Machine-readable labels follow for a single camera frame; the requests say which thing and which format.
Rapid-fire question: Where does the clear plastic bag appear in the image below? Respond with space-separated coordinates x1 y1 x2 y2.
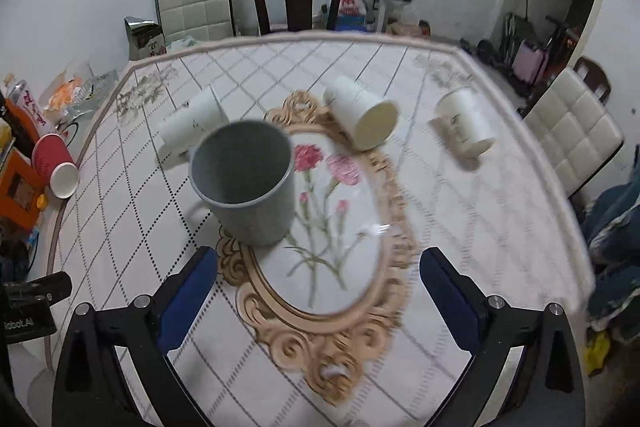
75 69 121 108

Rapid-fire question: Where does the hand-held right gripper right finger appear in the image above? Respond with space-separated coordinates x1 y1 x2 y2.
419 247 587 427

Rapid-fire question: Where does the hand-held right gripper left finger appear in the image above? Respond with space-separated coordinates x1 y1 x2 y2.
51 246 221 427

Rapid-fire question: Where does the white padded chair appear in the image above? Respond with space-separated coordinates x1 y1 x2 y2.
520 67 626 200
156 0 237 48

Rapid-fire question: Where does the blue clothing pile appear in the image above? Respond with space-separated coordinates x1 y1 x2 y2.
582 184 640 333

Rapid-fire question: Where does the white red printed packet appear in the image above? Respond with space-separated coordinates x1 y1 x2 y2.
10 82 49 134

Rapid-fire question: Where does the red plastic bag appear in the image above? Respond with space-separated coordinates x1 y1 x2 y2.
337 0 369 18

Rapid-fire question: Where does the red paper cup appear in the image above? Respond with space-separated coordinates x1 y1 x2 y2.
31 133 80 200

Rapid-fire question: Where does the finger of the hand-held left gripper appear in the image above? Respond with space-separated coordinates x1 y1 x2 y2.
5 271 74 306

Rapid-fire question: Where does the yellow cloth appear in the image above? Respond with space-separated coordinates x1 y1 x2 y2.
585 332 612 376

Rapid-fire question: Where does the white mug with print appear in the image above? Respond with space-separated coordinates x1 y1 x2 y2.
433 88 496 158

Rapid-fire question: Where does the grey mug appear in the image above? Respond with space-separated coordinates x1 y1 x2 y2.
189 120 296 246

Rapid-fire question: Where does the silver foil bag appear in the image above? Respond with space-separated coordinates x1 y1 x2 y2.
124 16 168 60

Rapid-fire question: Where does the orange box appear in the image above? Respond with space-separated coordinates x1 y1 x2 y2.
0 147 47 226

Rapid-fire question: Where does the white paper cup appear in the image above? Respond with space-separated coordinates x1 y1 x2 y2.
323 76 400 151

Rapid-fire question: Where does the orange snack packet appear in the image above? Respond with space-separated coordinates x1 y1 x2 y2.
47 77 86 114

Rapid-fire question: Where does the pink suitcase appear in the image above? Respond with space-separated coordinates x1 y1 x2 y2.
514 39 549 86

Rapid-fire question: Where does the white mug with handle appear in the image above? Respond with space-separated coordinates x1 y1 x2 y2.
159 86 227 168

